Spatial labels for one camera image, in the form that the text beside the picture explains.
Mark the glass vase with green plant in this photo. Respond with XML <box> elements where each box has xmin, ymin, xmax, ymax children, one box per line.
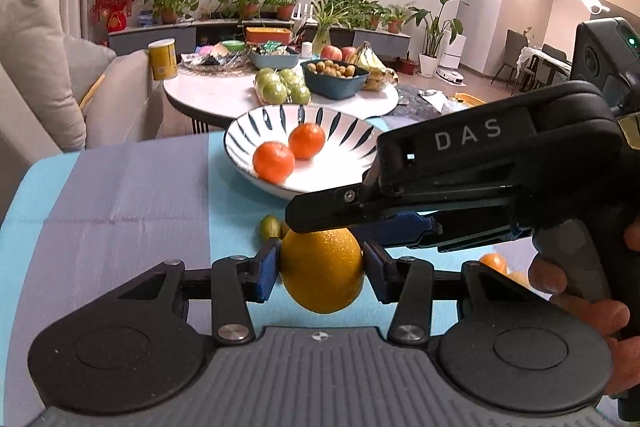
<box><xmin>311</xmin><ymin>0</ymin><xmax>361</xmax><ymax>58</ymax></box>

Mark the grey tv cabinet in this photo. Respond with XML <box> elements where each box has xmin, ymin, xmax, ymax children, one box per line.
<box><xmin>109</xmin><ymin>19</ymin><xmax>412</xmax><ymax>58</ymax></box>

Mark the beige sofa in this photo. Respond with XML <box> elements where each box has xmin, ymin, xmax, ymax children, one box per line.
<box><xmin>0</xmin><ymin>0</ymin><xmax>166</xmax><ymax>228</ymax></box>

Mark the tray of snack wrappers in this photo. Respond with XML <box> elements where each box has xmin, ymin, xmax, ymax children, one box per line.
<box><xmin>179</xmin><ymin>49</ymin><xmax>251</xmax><ymax>72</ymax></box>

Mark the potted green plant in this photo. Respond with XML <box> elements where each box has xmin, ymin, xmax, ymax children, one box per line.
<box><xmin>145</xmin><ymin>0</ymin><xmax>198</xmax><ymax>25</ymax></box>
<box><xmin>385</xmin><ymin>4</ymin><xmax>408</xmax><ymax>34</ymax></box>
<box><xmin>357</xmin><ymin>0</ymin><xmax>386</xmax><ymax>32</ymax></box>
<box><xmin>217</xmin><ymin>0</ymin><xmax>273</xmax><ymax>20</ymax></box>
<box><xmin>265</xmin><ymin>0</ymin><xmax>308</xmax><ymax>22</ymax></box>

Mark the dark marble coffee table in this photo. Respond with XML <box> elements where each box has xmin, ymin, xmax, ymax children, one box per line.
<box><xmin>385</xmin><ymin>84</ymin><xmax>486</xmax><ymax>122</ymax></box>

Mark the dining table with white cloth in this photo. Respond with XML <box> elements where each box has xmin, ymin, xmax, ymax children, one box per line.
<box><xmin>520</xmin><ymin>44</ymin><xmax>573</xmax><ymax>88</ymax></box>

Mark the orange box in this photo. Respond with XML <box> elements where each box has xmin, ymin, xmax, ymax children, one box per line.
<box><xmin>244</xmin><ymin>26</ymin><xmax>292</xmax><ymax>45</ymax></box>

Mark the bunch of bananas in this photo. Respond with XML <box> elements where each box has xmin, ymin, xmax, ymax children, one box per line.
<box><xmin>345</xmin><ymin>42</ymin><xmax>400</xmax><ymax>92</ymax></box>

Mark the yellow basket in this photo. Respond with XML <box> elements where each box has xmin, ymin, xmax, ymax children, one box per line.
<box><xmin>452</xmin><ymin>92</ymin><xmax>488</xmax><ymax>108</ymax></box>

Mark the wrapped tray of green apples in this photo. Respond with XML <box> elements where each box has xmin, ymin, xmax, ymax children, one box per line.
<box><xmin>254</xmin><ymin>67</ymin><xmax>312</xmax><ymax>105</ymax></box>

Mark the tall plant in white pot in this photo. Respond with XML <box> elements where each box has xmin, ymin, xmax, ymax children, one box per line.
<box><xmin>407</xmin><ymin>0</ymin><xmax>463</xmax><ymax>78</ymax></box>

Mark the person's right hand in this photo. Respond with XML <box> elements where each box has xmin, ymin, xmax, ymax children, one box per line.
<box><xmin>528</xmin><ymin>212</ymin><xmax>640</xmax><ymax>395</ymax></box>

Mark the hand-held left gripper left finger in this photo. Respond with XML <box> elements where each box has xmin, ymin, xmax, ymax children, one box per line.
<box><xmin>102</xmin><ymin>238</ymin><xmax>283</xmax><ymax>345</ymax></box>

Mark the small green fruit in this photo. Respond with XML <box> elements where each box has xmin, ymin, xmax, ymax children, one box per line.
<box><xmin>259</xmin><ymin>215</ymin><xmax>283</xmax><ymax>240</ymax></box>

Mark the yellow lemon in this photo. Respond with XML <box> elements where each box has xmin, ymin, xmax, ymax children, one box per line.
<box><xmin>280</xmin><ymin>229</ymin><xmax>365</xmax><ymax>314</ymax></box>

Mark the teal basket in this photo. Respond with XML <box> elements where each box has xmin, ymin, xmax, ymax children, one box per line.
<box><xmin>247</xmin><ymin>47</ymin><xmax>301</xmax><ymax>70</ymax></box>

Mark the beige cushion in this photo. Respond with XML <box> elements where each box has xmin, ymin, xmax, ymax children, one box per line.
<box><xmin>0</xmin><ymin>0</ymin><xmax>87</xmax><ymax>152</ymax></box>

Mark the white round coffee table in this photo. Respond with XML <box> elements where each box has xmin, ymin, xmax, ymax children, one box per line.
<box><xmin>164</xmin><ymin>57</ymin><xmax>400</xmax><ymax>132</ymax></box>

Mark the dark blue bowl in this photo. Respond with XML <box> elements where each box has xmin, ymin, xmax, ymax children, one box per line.
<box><xmin>301</xmin><ymin>59</ymin><xmax>371</xmax><ymax>100</ymax></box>

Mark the blue and grey tablecloth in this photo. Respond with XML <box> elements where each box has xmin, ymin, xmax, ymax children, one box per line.
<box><xmin>0</xmin><ymin>116</ymin><xmax>621</xmax><ymax>427</ymax></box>

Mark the striped white ceramic bowl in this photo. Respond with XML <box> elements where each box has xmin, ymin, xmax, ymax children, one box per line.
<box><xmin>223</xmin><ymin>104</ymin><xmax>383</xmax><ymax>200</ymax></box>

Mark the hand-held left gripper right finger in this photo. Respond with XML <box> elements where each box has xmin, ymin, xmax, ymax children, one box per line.
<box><xmin>362</xmin><ymin>241</ymin><xmax>546</xmax><ymax>345</ymax></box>

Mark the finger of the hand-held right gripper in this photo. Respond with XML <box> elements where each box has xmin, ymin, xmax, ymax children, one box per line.
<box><xmin>285</xmin><ymin>181</ymin><xmax>521</xmax><ymax>234</ymax></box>
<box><xmin>367</xmin><ymin>209</ymin><xmax>533</xmax><ymax>254</ymax></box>

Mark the dining chair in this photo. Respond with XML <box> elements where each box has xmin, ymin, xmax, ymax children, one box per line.
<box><xmin>492</xmin><ymin>29</ymin><xmax>538</xmax><ymax>95</ymax></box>

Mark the grey cushion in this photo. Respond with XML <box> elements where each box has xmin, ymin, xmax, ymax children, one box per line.
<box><xmin>62</xmin><ymin>34</ymin><xmax>118</xmax><ymax>108</ymax></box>

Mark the yellow can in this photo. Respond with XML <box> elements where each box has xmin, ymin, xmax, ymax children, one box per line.
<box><xmin>148</xmin><ymin>38</ymin><xmax>178</xmax><ymax>81</ymax></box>

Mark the orange tangerine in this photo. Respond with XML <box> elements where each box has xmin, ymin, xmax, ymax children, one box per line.
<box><xmin>288</xmin><ymin>123</ymin><xmax>326</xmax><ymax>160</ymax></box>
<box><xmin>252</xmin><ymin>141</ymin><xmax>297</xmax><ymax>184</ymax></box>
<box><xmin>479</xmin><ymin>253</ymin><xmax>510</xmax><ymax>275</ymax></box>

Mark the pile of longans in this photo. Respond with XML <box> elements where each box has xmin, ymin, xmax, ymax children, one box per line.
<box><xmin>306</xmin><ymin>61</ymin><xmax>361</xmax><ymax>78</ymax></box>

